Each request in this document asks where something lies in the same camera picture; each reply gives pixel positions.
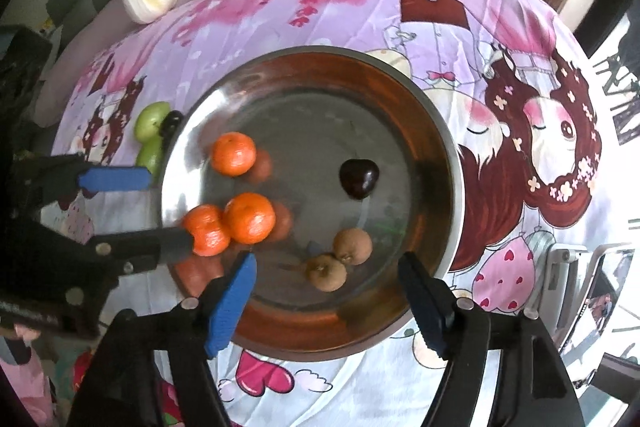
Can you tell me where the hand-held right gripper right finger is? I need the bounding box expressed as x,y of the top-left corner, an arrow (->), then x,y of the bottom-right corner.
397,251 -> 586,427

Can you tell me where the cartoon printed blanket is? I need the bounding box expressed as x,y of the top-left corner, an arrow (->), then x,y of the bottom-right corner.
50,0 -> 616,427

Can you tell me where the black metal frame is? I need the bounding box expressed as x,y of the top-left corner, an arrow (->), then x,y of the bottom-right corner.
595,52 -> 640,142

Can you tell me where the oblong green jujube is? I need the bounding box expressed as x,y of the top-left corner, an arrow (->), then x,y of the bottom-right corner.
136,139 -> 166,182

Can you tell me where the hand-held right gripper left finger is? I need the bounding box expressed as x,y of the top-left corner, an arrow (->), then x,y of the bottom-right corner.
67,251 -> 258,427

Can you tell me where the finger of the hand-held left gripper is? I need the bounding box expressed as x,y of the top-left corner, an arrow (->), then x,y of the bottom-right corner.
89,226 -> 194,276
15,153 -> 154,206

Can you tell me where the black phone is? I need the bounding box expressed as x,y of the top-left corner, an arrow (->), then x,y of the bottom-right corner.
560,244 -> 638,358

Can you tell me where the small orange tangerine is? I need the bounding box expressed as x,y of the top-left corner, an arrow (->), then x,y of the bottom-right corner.
210,132 -> 257,176

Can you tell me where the dark cherry with long stem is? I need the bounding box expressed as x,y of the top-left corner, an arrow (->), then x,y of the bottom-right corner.
339,158 -> 380,200

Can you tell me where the silver phone stand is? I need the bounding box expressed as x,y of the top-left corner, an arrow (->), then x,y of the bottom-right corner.
537,243 -> 591,323

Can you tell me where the round metal plate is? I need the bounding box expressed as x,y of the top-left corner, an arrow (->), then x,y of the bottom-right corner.
160,47 -> 466,355

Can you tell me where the brown longan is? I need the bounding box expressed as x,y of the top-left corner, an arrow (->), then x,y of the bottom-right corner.
306,254 -> 348,293
332,228 -> 373,266

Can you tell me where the round green jujube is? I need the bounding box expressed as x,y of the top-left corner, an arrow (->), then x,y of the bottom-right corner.
134,102 -> 173,144

